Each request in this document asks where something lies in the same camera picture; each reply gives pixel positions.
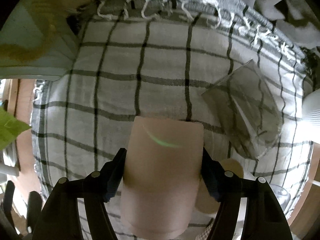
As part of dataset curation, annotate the grey checked tablecloth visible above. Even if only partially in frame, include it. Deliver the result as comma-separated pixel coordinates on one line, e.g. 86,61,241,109
31,0,313,218

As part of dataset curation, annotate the sunflower bouquet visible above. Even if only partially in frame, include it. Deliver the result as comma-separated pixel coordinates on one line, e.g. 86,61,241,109
0,0,73,151

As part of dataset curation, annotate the grey curtain fabric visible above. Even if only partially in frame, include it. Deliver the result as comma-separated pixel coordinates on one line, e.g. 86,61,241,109
242,0,319,52

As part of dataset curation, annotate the clear glass tumbler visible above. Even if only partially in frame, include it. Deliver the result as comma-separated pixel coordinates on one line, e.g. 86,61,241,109
202,60,283,160

